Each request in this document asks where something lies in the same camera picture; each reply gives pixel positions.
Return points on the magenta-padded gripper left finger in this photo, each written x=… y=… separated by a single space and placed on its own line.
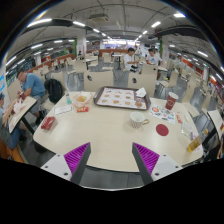
x=75 y=159

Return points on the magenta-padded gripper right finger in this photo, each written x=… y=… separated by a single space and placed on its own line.
x=148 y=159

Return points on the clear yellow-capped drink bottle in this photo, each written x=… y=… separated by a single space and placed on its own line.
x=193 y=144

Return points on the flat round red coaster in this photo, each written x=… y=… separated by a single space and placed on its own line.
x=162 y=130

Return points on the white patterned mug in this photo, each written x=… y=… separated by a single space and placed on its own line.
x=136 y=120

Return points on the red carton box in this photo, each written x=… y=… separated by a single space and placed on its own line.
x=47 y=123

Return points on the colourful printed flyer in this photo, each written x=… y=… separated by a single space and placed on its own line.
x=162 y=114

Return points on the red sauce packet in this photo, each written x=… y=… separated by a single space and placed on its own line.
x=82 y=109

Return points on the small red packet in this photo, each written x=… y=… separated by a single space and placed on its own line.
x=179 y=118

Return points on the white paper receipt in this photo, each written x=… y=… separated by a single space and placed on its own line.
x=62 y=109

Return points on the small clear bottle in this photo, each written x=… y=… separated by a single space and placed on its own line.
x=68 y=99

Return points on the red paper cup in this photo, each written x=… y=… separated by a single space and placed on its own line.
x=171 y=101

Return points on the crumpled white napkin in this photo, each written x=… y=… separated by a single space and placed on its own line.
x=141 y=92

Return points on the brown food tray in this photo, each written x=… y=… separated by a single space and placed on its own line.
x=116 y=97

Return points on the neighbouring dining table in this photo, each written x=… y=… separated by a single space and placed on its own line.
x=25 y=110
x=216 y=120

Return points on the black backpack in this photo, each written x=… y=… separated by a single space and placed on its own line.
x=54 y=90

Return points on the beige wooden chair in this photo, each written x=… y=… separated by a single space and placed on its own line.
x=100 y=80
x=143 y=81

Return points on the person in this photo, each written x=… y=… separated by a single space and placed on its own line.
x=129 y=60
x=153 y=58
x=33 y=85

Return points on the far beige dining chairs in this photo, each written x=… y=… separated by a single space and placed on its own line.
x=79 y=66

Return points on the ceiling strip lights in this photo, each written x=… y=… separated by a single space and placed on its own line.
x=39 y=22

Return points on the ceiling air conditioner unit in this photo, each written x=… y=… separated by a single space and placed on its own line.
x=99 y=17

